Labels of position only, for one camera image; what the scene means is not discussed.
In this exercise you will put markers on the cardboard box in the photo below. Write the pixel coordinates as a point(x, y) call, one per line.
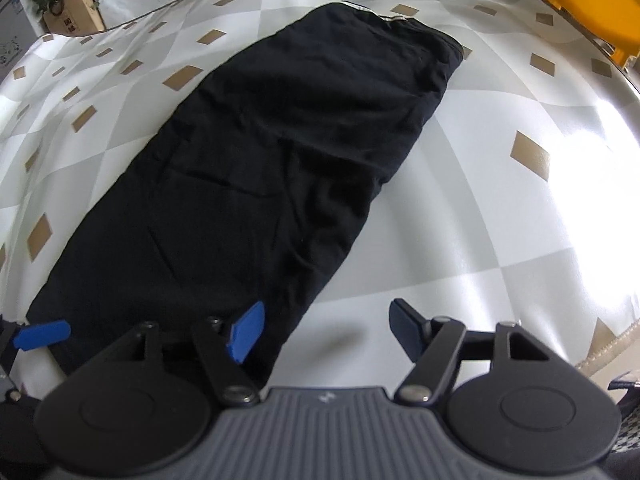
point(75, 15)

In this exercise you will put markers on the white fridge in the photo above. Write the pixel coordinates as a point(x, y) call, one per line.
point(17, 35)

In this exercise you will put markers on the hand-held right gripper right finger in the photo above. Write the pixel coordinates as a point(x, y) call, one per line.
point(407, 327)

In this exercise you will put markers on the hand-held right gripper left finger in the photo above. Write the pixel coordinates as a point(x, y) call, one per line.
point(247, 330)

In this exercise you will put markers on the yellow plastic chair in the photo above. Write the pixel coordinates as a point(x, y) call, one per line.
point(595, 5)

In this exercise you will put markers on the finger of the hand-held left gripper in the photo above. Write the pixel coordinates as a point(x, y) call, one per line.
point(42, 334)

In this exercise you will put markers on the checkered tablecloth with tan diamonds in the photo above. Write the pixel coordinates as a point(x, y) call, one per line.
point(475, 210)

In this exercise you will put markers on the black t-shirt with red print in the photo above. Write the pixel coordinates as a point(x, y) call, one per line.
point(275, 160)

